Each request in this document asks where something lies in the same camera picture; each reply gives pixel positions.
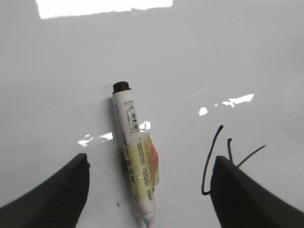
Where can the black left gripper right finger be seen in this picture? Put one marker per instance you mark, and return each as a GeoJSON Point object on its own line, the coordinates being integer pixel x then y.
{"type": "Point", "coordinates": [240, 202]}

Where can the white taped whiteboard marker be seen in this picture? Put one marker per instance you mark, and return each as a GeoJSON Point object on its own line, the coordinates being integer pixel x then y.
{"type": "Point", "coordinates": [140, 155]}

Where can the white whiteboard with metal frame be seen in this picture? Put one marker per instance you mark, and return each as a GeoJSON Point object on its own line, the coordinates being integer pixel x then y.
{"type": "Point", "coordinates": [193, 65]}

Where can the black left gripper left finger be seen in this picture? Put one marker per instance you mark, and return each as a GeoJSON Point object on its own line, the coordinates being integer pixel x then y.
{"type": "Point", "coordinates": [56, 203]}

